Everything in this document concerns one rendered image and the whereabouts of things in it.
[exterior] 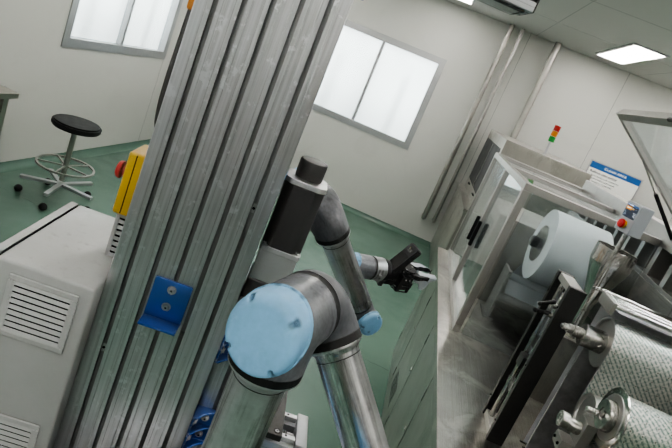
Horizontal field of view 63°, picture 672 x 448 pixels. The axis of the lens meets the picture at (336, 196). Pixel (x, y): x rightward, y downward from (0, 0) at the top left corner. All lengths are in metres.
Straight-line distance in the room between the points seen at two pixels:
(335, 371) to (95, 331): 0.51
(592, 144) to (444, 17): 2.27
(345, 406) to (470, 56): 6.08
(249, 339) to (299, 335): 0.07
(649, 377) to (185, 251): 1.24
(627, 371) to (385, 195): 5.47
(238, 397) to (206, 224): 0.34
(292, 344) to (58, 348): 0.56
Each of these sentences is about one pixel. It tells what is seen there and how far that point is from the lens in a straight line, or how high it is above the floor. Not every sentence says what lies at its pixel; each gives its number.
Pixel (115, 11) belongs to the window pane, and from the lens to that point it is 5.43.
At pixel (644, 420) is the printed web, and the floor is 1.30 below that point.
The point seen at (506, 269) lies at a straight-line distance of 2.37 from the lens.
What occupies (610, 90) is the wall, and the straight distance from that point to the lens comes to 7.04.
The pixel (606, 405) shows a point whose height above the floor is 1.27.
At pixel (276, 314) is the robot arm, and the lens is 0.74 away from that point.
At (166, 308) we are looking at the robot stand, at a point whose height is 1.22.
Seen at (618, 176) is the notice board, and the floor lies 1.70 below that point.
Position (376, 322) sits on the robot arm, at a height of 1.13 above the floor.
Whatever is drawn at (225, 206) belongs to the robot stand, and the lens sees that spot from 1.02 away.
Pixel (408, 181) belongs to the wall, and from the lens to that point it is 6.86.
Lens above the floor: 1.79
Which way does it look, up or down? 14 degrees down
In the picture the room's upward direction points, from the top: 23 degrees clockwise
